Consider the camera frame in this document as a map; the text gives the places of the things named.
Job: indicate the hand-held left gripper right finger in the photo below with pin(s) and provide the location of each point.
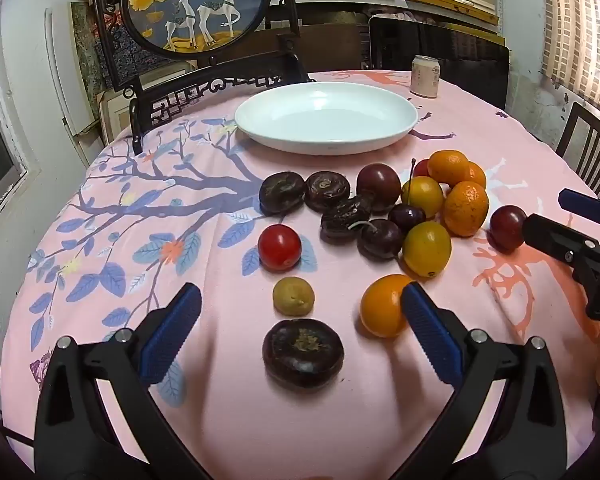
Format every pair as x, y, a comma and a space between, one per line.
430, 330

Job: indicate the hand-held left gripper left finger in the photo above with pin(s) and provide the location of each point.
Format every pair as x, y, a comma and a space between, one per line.
172, 330

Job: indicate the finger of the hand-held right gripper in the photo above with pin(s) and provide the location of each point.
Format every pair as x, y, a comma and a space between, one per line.
580, 203
555, 235

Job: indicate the dark red tomato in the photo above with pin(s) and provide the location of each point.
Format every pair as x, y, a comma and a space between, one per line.
506, 227

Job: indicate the smooth orange fruit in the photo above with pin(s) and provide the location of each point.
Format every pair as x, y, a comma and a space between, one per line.
382, 307

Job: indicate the small yellow-green fruit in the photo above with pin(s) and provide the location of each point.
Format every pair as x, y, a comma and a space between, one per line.
292, 296

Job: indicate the large dark water chestnut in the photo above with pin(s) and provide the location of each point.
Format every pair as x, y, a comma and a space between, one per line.
302, 355

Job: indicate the red cherry tomato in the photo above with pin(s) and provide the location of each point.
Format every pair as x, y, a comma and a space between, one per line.
279, 247

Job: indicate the wrinkled dark water chestnut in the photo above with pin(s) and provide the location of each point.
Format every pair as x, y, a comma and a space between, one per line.
342, 220

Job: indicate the white plate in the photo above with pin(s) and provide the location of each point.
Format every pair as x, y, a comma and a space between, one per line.
325, 115

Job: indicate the dark slatted wooden chair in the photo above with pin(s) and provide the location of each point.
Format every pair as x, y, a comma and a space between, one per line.
592, 145

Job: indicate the yellow tomato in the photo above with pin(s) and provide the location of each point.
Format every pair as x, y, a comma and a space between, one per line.
426, 250
425, 196

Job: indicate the pink printed tablecloth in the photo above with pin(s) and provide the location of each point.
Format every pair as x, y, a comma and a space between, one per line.
180, 240

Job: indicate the dark cherry with stem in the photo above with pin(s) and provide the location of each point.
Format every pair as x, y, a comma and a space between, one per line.
406, 217

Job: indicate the black flat panel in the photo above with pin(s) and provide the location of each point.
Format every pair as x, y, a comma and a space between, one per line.
460, 65

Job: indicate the pink beverage can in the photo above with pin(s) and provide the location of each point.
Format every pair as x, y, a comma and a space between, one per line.
425, 77

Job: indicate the leaning framed pictures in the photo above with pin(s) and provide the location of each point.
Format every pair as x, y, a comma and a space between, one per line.
87, 75

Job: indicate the round deer picture screen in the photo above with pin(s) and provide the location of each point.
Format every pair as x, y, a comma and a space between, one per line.
195, 5

